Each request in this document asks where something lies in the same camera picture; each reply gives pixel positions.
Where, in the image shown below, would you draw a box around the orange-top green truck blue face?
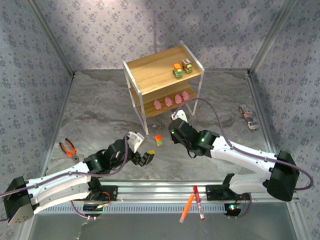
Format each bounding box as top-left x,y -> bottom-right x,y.
172,63 -> 184,79

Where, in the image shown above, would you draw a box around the flag-print folding tool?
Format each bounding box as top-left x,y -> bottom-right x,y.
238,104 -> 260,131

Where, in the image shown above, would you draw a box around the red white marker pen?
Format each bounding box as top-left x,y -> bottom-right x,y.
193,185 -> 205,221

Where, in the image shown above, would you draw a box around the orange marker pen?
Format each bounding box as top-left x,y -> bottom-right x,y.
179,193 -> 195,223

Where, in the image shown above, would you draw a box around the grey metal plate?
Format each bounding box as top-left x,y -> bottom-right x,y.
32,213 -> 300,240

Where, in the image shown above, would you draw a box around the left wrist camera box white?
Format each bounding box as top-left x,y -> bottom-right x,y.
126,131 -> 146,154

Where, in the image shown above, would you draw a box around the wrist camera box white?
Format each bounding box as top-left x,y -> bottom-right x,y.
170,109 -> 188,123
126,131 -> 146,154

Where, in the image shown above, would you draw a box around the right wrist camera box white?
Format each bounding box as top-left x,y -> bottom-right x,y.
170,109 -> 188,123

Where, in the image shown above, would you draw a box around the orange-handled pliers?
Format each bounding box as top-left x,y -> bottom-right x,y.
59,137 -> 80,162

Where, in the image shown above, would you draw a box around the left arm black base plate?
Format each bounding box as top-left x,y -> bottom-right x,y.
72,185 -> 118,202

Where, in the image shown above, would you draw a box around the aluminium mounting rail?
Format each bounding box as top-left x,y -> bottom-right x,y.
27,181 -> 300,204

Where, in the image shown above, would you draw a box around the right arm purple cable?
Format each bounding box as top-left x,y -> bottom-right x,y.
173,97 -> 314,219

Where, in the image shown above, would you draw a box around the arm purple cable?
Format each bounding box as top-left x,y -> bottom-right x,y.
173,97 -> 314,219
0,134 -> 130,221

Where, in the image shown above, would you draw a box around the grey slotted cable duct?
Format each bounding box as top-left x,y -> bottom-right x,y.
34,202 -> 227,215

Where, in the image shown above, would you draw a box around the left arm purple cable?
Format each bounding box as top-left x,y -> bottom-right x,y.
0,134 -> 130,221

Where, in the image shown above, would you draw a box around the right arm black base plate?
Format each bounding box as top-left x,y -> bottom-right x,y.
205,184 -> 252,202

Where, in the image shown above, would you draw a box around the aluminium table edge rail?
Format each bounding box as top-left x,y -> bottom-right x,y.
247,69 -> 287,182
41,71 -> 77,181

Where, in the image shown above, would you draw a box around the wooden shelf white metal frame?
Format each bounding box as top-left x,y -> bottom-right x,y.
122,40 -> 205,136

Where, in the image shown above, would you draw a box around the aluminium enclosure post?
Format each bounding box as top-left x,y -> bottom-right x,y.
247,0 -> 299,76
26,0 -> 76,77

